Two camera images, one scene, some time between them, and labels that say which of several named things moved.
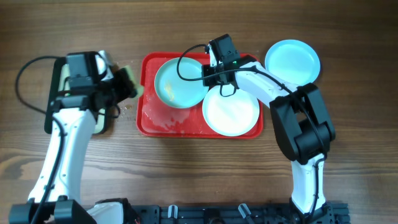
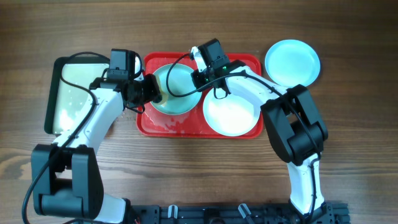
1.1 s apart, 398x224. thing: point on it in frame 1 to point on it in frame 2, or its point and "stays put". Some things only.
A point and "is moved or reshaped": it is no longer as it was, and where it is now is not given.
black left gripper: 122,86 to 153,91
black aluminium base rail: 331,213 stays put
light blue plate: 293,61 stays put
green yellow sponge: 138,88 is moved or reshaped
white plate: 233,116 stays put
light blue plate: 178,93 is moved or reshaped
